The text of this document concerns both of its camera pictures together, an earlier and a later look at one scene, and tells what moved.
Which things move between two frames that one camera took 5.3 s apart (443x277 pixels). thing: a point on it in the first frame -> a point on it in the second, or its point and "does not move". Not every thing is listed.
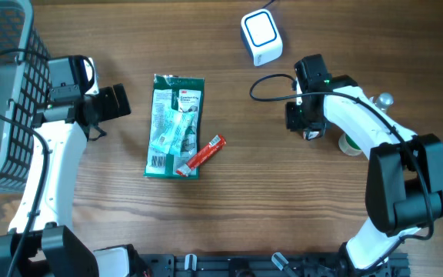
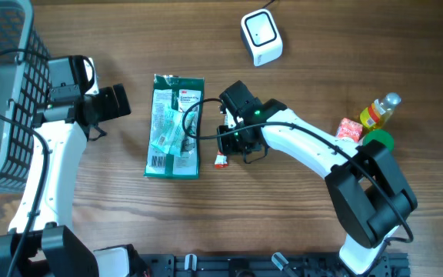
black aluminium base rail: [174, 265] does not move
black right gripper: [294, 123] -> [227, 147]
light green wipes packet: [168, 139] does not move
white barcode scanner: [261, 36] does not move
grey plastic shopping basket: [17, 84] does not move
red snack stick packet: [215, 145] -> [221, 161]
